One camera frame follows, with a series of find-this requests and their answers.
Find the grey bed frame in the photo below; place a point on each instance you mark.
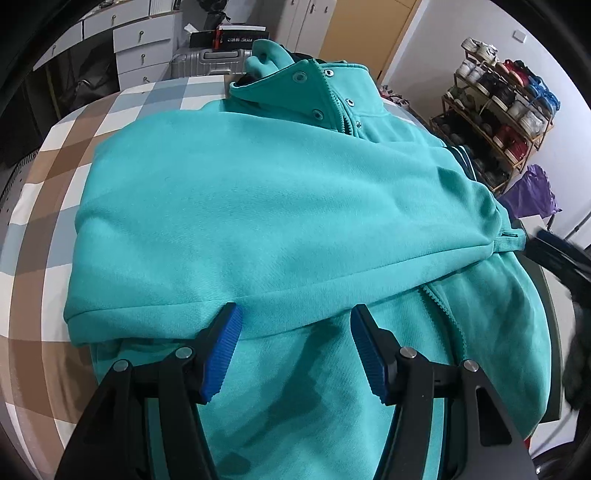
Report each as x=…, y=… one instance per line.
x=556, y=323

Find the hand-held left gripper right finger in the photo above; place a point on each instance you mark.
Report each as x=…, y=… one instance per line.
x=371, y=360

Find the checkered bed blanket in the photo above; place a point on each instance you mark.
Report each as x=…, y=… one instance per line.
x=60, y=184

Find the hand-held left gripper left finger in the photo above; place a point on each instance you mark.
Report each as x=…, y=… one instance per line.
x=221, y=355

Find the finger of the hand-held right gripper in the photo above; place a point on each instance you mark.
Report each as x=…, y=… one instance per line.
x=554, y=258

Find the silver ribbed suitcase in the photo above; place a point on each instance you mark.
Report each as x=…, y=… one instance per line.
x=203, y=62

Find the teal zip jacket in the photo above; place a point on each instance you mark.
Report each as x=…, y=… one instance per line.
x=277, y=207

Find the wooden shoe rack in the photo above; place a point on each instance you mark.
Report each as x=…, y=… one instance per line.
x=519, y=161

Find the tan wooden door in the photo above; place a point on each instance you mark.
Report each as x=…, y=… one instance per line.
x=364, y=37

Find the purple bag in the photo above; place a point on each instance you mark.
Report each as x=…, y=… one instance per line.
x=528, y=194

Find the black and red box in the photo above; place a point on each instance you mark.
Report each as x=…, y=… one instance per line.
x=242, y=36

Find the white upright suitcase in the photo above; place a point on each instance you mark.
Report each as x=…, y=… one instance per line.
x=309, y=23

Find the pile of shoes on floor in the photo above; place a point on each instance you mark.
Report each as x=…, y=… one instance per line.
x=392, y=96

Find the white light switch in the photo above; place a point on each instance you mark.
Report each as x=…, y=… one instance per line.
x=520, y=37

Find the black duffel bag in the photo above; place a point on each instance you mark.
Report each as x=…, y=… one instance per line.
x=90, y=78

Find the patterned floor rug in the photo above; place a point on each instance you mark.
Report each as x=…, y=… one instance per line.
x=18, y=184

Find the white drawer dresser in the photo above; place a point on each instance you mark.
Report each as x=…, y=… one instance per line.
x=138, y=50

